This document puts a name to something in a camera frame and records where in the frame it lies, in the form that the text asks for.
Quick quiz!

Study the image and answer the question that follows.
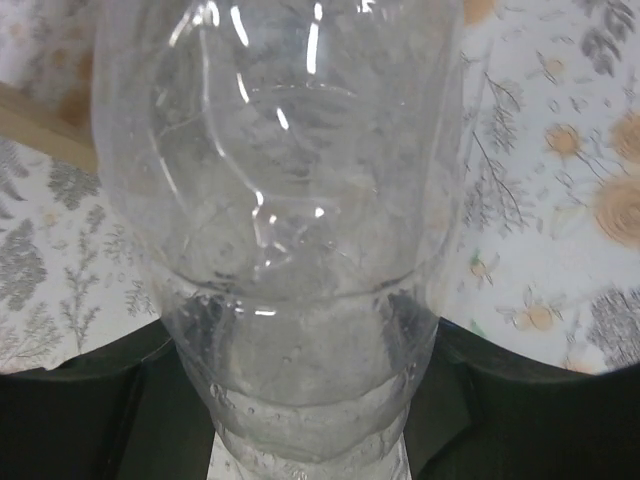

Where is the clear plastic bottle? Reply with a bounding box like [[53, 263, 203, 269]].
[[91, 1, 464, 479]]

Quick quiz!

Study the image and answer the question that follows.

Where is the floral patterned table mat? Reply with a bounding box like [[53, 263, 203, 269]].
[[0, 0, 640, 480]]

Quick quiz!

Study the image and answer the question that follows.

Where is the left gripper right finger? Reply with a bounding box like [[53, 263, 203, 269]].
[[404, 320, 639, 479]]

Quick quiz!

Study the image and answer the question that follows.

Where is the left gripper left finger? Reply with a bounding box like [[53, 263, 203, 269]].
[[1, 321, 214, 479]]

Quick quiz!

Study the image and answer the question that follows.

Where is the wooden two-tier shelf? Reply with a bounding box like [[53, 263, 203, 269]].
[[0, 82, 98, 174]]

